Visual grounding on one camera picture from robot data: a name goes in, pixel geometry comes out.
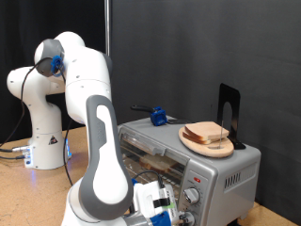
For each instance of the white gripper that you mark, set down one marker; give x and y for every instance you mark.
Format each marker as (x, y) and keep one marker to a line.
(153, 197)

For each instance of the silver oven knob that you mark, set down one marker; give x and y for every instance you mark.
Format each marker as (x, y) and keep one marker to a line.
(192, 195)
(190, 218)

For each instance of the white bread slice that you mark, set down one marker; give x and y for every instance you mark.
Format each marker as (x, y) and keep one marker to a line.
(158, 162)
(194, 139)
(207, 129)

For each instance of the metal spatula with blue block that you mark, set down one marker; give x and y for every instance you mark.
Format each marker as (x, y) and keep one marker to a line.
(158, 116)

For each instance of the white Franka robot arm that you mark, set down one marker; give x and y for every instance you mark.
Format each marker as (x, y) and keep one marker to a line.
(94, 132)

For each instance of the silver toaster oven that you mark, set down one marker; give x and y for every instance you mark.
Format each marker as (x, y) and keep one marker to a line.
(219, 169)

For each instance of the round wooden board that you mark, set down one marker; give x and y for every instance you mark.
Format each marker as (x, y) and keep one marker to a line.
(213, 150)

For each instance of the thin metal pin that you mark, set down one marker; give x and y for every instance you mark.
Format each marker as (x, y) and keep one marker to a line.
(221, 138)

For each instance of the black metal bookend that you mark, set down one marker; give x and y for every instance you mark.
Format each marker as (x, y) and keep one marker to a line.
(233, 97)

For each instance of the vertical metal pole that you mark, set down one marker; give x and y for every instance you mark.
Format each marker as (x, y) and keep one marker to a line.
(107, 28)

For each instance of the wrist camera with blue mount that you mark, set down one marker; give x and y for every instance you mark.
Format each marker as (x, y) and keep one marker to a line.
(160, 219)

